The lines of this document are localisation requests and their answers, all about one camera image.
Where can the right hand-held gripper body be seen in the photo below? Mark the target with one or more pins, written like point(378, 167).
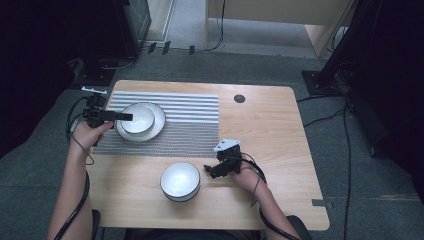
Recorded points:
point(230, 160)

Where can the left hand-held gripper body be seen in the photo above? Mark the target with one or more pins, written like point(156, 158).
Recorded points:
point(96, 115)

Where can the white bowl with dark rim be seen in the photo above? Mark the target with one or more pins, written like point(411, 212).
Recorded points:
point(140, 121)
point(180, 181)

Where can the white plate with dark rim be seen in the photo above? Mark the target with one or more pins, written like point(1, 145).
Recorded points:
point(160, 126)

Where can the person's left hand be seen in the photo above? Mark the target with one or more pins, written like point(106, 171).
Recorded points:
point(86, 138)

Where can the person's right hand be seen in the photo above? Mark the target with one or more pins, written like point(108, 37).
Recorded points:
point(250, 178)

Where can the striped woven placemat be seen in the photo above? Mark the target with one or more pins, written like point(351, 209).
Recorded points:
point(193, 133)

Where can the black stand base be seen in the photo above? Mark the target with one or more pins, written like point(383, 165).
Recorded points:
point(320, 83)
point(95, 75)

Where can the dark cabinet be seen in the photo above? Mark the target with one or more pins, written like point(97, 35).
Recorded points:
point(133, 23)

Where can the grey tape strip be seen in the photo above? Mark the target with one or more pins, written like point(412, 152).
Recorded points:
point(321, 202)

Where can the light wooden cabinet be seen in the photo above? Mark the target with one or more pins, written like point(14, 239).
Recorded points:
point(283, 11)

